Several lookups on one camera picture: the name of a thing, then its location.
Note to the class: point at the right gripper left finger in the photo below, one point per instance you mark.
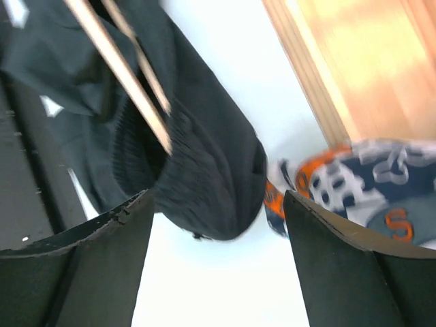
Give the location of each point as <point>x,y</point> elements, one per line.
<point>88,275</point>

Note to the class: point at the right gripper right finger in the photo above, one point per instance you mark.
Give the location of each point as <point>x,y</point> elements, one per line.
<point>353,276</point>

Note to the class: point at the colourful patterned shorts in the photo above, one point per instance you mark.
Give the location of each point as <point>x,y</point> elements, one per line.
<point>384,185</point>

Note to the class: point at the dark navy shorts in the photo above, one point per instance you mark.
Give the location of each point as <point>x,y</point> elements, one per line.
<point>211,183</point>

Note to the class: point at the beige plastic hanger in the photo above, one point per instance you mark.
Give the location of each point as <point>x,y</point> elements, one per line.
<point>99,36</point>

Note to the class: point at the wooden clothes rack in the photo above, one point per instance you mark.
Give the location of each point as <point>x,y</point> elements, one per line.
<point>367,68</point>

